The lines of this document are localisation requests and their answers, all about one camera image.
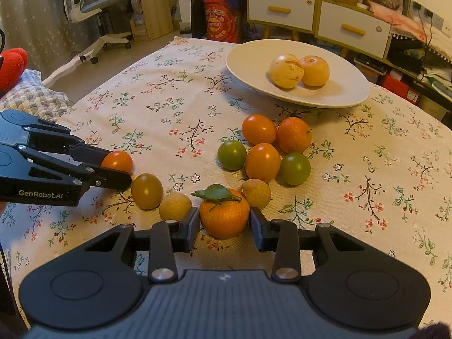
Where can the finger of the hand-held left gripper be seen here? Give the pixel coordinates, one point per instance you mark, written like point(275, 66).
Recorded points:
point(109, 178)
point(91, 153)

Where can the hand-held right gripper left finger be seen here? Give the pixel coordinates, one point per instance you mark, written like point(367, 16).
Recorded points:
point(193, 226)

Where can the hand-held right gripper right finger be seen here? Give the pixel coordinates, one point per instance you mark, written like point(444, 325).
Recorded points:
point(257, 227)

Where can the orange tomato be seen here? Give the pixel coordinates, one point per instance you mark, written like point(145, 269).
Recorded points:
point(119, 160)
point(262, 162)
point(259, 129)

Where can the small yellow-brown fruit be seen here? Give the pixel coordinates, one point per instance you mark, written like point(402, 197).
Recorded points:
point(255, 193)
point(175, 206)

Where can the orange mandarin with leaf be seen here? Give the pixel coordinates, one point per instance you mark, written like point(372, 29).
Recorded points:
point(224, 217)

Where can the olive-orange tomato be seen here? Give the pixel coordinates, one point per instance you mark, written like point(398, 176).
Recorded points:
point(147, 191)

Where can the green tomato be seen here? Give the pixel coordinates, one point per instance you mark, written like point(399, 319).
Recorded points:
point(231, 155)
point(295, 168)

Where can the white ribbed plate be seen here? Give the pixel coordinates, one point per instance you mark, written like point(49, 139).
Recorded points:
point(254, 63)

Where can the grey checkered pillow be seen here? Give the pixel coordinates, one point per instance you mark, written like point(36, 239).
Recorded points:
point(31, 95)

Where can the floral tablecloth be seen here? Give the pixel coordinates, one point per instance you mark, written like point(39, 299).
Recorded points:
point(176, 88)

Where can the red plush toy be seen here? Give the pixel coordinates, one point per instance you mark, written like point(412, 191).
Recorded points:
point(12, 67)

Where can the grey patterned curtain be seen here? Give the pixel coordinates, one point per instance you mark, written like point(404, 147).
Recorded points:
point(28, 14)

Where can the pale yellow speckled pomegranate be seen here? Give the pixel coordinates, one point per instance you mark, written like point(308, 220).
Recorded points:
point(286, 72)

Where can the light wooden side cabinet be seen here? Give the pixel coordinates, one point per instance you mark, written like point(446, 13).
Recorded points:
point(152, 7)

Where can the yellow-orange pomegranate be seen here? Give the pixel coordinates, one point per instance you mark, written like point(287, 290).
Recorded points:
point(316, 72)

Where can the black flat panel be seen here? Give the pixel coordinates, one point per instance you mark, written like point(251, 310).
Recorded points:
point(196, 14)

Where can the red snack bag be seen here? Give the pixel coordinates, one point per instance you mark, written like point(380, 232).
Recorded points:
point(220, 19)

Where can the flat black box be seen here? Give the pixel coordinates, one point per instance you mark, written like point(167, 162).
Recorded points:
point(370, 64)

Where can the red box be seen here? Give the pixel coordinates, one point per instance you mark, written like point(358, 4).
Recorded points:
point(400, 88)

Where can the yellow wooden cabinet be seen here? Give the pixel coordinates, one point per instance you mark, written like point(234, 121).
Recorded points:
point(316, 10)

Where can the black bag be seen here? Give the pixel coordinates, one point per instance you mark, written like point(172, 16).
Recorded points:
point(406, 54)

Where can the white folded cloth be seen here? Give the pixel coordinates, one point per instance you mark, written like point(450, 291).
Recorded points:
point(438, 74)

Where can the pink cloth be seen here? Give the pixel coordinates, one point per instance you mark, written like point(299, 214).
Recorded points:
point(406, 21)

